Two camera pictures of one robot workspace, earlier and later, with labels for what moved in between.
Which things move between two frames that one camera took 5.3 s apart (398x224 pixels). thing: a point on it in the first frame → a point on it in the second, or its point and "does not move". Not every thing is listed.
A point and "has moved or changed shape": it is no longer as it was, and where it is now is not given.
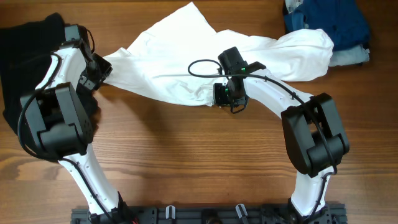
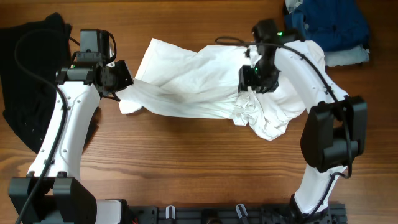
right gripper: (219, 94) → (246, 78)
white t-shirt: (177, 59) has moved or changed shape
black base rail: (207, 214) does not move
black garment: (25, 49) does not move
